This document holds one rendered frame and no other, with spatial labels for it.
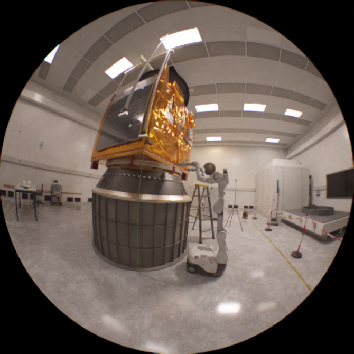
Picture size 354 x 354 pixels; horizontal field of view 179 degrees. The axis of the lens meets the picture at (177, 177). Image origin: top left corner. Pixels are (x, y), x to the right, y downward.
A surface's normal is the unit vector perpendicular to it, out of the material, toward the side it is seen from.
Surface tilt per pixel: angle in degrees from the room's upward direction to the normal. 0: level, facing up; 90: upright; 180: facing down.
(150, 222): 90
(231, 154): 90
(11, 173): 90
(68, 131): 90
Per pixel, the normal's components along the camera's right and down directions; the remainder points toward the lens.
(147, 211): 0.36, -0.07
